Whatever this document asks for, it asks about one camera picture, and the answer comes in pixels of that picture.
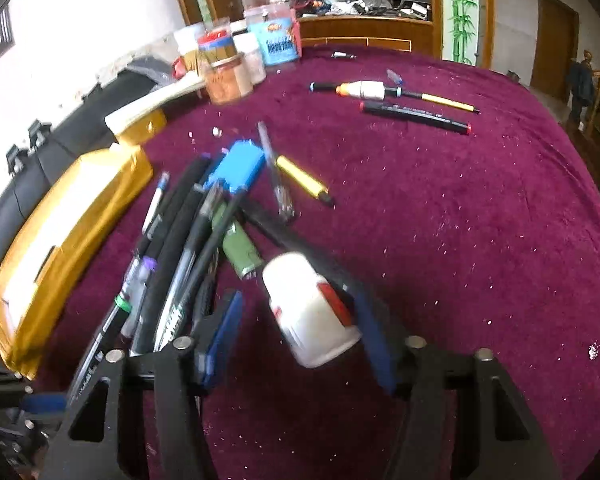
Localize black marker purple band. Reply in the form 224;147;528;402
128;186;207;356

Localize white glue bottle red label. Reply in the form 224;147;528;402
262;252;361;368

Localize clear gel pen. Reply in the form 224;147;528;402
257;122;296;222

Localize wooden cabinet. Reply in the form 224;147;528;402
299;16;442;58

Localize white blue pen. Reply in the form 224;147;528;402
142;171;170;234

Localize blue rectangular battery pack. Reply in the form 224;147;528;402
204;140;265;194

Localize blue label plastic jar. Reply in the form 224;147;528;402
244;2;300;67

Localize thin black pen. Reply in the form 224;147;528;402
152;180;248;351

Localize black leather sofa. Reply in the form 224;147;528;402
0;58;169;265

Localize black red-tipped marker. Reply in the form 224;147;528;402
358;101;472;136

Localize gold tray box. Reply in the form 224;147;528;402
0;144;154;379

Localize thick black marker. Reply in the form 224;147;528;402
239;198;363;296

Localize orange spice jar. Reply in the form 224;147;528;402
204;53;253;105

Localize stack of papers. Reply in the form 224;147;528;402
105;72;206;136

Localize green lighter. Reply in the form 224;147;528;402
221;218;264;280

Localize gold tape roll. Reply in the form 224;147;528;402
116;108;168;146

